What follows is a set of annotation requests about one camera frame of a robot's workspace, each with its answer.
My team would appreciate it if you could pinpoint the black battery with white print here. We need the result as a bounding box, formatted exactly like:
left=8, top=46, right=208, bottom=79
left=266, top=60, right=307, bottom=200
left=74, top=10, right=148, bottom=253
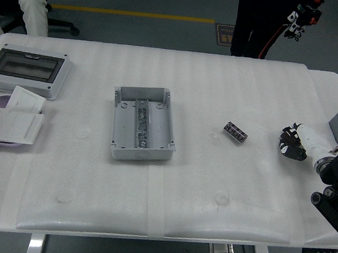
left=222, top=120, right=251, bottom=144

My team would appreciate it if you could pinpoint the robot right hand white shell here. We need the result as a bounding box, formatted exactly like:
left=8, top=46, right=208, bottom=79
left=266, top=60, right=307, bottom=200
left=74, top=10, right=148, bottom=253
left=276, top=120, right=334, bottom=166

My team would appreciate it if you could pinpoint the brown floor sticker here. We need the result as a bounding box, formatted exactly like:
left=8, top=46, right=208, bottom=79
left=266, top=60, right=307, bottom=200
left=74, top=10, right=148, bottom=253
left=214, top=23, right=235, bottom=47

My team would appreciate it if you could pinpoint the white foam mat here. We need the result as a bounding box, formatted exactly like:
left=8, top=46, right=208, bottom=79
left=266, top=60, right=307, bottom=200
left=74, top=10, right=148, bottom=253
left=0, top=29, right=338, bottom=253

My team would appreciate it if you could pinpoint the silver metal bracket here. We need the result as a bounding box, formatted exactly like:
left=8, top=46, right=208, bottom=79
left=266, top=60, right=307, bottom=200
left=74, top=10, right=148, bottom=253
left=208, top=242, right=237, bottom=253

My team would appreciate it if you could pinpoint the standing person's left hand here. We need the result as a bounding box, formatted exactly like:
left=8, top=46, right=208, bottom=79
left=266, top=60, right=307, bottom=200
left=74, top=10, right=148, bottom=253
left=283, top=1, right=323, bottom=44

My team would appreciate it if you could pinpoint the white switch plate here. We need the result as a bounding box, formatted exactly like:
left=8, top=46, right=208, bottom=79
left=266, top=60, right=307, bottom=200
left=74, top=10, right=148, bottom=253
left=5, top=84, right=48, bottom=115

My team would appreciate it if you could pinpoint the white switch panel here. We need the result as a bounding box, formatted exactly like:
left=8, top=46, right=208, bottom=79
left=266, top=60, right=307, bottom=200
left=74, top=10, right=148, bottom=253
left=0, top=109, right=45, bottom=146

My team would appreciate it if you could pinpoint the standing person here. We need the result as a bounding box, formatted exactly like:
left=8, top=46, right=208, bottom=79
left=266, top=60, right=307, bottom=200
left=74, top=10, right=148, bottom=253
left=229, top=0, right=297, bottom=63

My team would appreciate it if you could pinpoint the metal mounting rail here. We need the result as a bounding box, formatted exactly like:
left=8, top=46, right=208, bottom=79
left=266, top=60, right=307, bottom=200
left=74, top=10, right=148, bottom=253
left=129, top=98, right=155, bottom=149

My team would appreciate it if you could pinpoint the grey distribution box dark window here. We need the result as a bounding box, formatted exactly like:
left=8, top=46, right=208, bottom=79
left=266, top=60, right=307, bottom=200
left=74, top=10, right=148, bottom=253
left=0, top=42, right=74, bottom=103

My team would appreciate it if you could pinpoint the open grey junction box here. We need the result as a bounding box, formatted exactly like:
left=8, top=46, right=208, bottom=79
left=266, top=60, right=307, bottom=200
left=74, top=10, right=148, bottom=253
left=106, top=81, right=184, bottom=167

